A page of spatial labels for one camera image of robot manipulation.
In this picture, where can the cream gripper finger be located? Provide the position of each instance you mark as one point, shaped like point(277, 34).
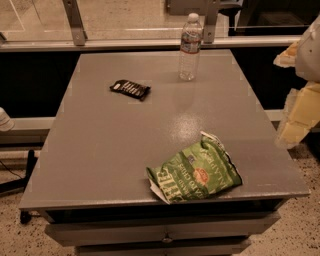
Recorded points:
point(301, 113)
point(287, 58)

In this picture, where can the black rxbar chocolate bar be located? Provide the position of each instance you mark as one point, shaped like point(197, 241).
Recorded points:
point(130, 89)

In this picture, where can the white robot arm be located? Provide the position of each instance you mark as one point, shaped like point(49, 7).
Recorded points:
point(307, 64)

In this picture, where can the clear plastic water bottle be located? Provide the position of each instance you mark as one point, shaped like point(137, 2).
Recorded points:
point(190, 45)

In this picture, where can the green chips bag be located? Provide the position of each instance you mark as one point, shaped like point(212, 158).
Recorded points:
point(195, 173)

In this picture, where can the grey table with drawers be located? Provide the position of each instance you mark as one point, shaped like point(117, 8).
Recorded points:
point(90, 182)

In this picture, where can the round metal drawer knob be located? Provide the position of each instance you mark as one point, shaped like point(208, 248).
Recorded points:
point(167, 239)

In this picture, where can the white object at left edge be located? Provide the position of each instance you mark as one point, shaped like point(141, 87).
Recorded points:
point(6, 123)

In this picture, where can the metal window rail frame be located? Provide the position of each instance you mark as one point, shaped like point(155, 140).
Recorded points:
point(92, 25)

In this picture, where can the black stand with cable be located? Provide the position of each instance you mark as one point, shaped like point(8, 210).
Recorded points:
point(21, 183)

